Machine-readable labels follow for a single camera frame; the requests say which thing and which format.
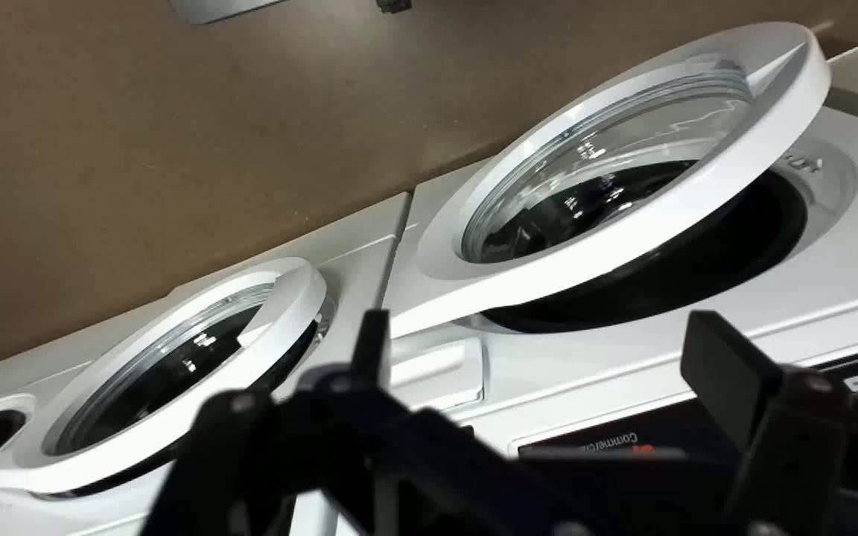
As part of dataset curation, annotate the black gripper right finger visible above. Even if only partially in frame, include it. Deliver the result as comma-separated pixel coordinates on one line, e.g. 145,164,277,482
679,308,858,536

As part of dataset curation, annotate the black washer control panel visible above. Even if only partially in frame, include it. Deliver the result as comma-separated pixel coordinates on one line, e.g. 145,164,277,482
514,396,696,470

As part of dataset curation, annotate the white washer with seven sticker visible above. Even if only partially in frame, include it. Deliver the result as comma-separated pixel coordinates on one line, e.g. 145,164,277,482
377,39,858,536

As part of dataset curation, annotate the grey metal plate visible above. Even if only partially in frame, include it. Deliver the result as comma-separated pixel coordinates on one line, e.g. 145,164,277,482
165,0,285,28

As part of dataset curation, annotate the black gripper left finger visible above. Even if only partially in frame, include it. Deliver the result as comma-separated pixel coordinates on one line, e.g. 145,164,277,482
140,308,605,536

